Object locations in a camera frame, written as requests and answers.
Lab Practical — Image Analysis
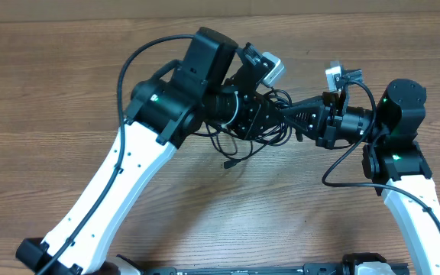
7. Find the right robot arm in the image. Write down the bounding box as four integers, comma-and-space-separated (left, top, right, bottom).
282, 79, 440, 274

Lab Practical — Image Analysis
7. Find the black usb cable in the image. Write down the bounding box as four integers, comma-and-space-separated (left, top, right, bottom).
195, 88, 305, 170

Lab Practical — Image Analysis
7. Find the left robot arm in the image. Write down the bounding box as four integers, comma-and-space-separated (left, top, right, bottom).
15, 27, 285, 274

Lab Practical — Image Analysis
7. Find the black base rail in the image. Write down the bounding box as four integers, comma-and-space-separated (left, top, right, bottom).
142, 264, 345, 275

